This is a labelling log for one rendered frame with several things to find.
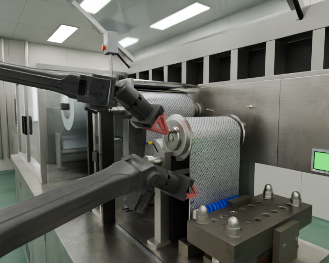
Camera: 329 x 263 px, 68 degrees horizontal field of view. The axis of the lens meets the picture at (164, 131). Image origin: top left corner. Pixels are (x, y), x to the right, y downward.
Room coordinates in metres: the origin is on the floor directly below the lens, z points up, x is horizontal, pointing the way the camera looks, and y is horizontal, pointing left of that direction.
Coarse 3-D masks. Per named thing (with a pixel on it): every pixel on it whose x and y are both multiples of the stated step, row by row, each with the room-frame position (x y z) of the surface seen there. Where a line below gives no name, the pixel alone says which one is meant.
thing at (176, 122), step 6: (174, 120) 0.75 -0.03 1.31; (168, 126) 0.77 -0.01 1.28; (180, 126) 0.72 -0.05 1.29; (180, 132) 0.72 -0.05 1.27; (186, 132) 0.71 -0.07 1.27; (186, 138) 0.71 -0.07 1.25; (186, 144) 0.71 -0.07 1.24; (168, 150) 0.77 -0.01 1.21; (174, 150) 0.75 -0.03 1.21; (180, 150) 0.72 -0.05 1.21; (174, 156) 0.75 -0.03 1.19
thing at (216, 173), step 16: (192, 160) 0.71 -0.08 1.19; (208, 160) 0.75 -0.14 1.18; (224, 160) 0.80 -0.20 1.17; (192, 176) 0.71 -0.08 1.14; (208, 176) 0.76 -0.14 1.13; (224, 176) 0.80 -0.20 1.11; (192, 192) 0.71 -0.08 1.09; (208, 192) 0.76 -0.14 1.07; (224, 192) 0.80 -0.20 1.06; (192, 208) 0.72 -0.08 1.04
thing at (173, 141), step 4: (168, 128) 0.76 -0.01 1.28; (172, 128) 0.74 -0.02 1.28; (176, 128) 0.73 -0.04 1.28; (172, 132) 0.74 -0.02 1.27; (176, 132) 0.72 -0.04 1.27; (164, 136) 0.77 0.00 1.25; (168, 136) 0.76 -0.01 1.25; (172, 136) 0.74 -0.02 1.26; (176, 136) 0.72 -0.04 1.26; (180, 136) 0.72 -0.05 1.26; (164, 140) 0.77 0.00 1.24; (168, 140) 0.76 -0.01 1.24; (172, 140) 0.74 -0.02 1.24; (176, 140) 0.72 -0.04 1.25; (180, 140) 0.72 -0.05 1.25; (168, 144) 0.76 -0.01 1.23; (172, 144) 0.74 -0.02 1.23; (176, 144) 0.72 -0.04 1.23; (180, 144) 0.73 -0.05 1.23; (168, 148) 0.76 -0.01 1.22; (172, 148) 0.74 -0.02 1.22; (176, 148) 0.73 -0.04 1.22
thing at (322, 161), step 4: (316, 152) 0.72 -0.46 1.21; (316, 156) 0.72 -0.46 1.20; (320, 156) 0.71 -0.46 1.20; (324, 156) 0.70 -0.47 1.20; (328, 156) 0.70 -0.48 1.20; (316, 160) 0.72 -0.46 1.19; (320, 160) 0.71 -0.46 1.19; (324, 160) 0.70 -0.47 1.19; (328, 160) 0.70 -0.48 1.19; (316, 164) 0.72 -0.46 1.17; (320, 164) 0.71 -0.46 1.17; (324, 164) 0.70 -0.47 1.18; (328, 164) 0.70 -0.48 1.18; (316, 168) 0.72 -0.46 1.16; (320, 168) 0.71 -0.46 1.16; (324, 168) 0.70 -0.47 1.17; (328, 168) 0.69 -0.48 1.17
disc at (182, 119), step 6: (174, 114) 0.76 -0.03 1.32; (168, 120) 0.79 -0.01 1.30; (180, 120) 0.74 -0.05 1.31; (186, 120) 0.72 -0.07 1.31; (186, 126) 0.72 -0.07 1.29; (162, 138) 0.81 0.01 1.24; (192, 138) 0.70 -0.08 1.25; (192, 144) 0.70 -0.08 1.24; (186, 150) 0.72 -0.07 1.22; (180, 156) 0.74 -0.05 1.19; (186, 156) 0.72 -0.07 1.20
